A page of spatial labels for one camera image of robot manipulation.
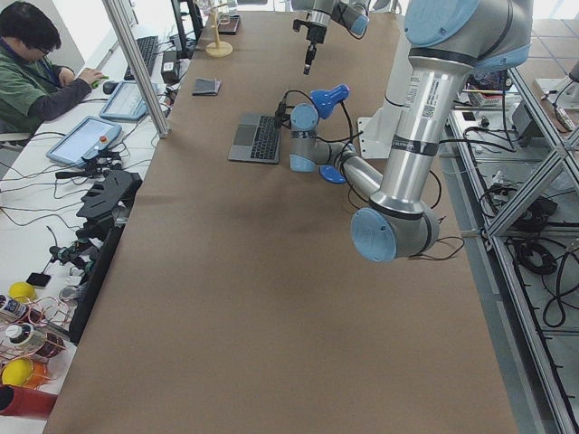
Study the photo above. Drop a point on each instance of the grey laptop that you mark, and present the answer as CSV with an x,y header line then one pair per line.
x,y
257,140

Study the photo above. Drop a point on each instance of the blue desk lamp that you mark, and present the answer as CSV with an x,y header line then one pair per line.
x,y
324,102

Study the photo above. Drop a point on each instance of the folded grey cloth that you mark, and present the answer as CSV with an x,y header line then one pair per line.
x,y
206,87

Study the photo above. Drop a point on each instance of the dark tray with red interior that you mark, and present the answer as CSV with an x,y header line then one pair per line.
x,y
229,25

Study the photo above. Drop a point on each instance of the wooden stand with round base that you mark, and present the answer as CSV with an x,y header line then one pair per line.
x,y
217,48

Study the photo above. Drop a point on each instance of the black box with label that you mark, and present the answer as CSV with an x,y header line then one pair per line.
x,y
170,68

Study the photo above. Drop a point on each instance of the black keyboard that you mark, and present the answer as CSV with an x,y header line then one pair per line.
x,y
147,47

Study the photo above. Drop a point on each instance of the far blue teach pendant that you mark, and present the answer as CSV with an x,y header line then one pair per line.
x,y
125,103

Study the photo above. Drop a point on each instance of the blue teach pendant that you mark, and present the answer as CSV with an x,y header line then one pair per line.
x,y
84,141
125,103

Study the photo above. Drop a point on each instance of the black computer mouse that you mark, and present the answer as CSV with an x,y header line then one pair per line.
x,y
109,86

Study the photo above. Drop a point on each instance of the green tool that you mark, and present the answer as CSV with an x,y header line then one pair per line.
x,y
98,81

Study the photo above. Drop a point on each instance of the near blue teach pendant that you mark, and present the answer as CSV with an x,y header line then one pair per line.
x,y
84,141

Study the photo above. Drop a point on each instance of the seated person in green vest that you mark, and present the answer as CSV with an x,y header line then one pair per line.
x,y
33,89

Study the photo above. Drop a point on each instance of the yellow ball near phone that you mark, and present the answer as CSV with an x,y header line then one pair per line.
x,y
22,290

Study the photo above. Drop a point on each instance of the yellow ball in orange holder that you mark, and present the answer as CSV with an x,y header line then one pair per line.
x,y
18,372

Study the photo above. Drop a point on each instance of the red cylinder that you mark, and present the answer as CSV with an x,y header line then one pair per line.
x,y
27,403

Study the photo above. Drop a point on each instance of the aluminium frame post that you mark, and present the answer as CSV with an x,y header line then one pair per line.
x,y
119,21

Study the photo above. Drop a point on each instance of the aluminium side frame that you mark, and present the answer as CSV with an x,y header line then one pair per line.
x,y
511,156

